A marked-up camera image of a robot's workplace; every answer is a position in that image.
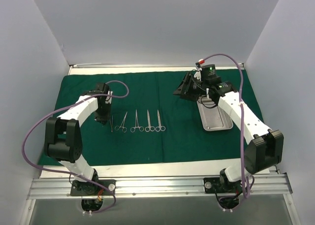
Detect steel tweezers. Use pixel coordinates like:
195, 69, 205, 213
109, 116, 113, 132

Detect steel hemostat forceps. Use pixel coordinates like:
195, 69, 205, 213
130, 109, 144, 133
115, 112, 127, 133

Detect steel instrument tray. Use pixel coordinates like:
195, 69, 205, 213
197, 96, 233, 131

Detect steel surgical scissors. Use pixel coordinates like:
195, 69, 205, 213
145, 110, 155, 132
155, 110, 166, 132

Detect dark green surgical cloth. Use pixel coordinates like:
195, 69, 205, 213
36, 68, 275, 166

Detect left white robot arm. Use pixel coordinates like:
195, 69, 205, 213
44, 83, 113, 195

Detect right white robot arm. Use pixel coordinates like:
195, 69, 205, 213
173, 72, 284, 192

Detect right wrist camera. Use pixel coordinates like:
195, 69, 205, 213
194, 59, 221, 85

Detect rear aluminium rail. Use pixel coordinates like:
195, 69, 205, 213
70, 63, 101, 68

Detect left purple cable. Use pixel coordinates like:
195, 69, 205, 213
22, 80, 130, 212

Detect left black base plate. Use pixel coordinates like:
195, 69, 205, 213
70, 179, 116, 196

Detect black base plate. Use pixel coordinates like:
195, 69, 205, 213
70, 179, 116, 196
203, 177, 243, 194

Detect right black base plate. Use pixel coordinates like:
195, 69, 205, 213
203, 177, 243, 194

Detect front aluminium rail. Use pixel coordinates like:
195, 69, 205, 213
28, 173, 292, 199

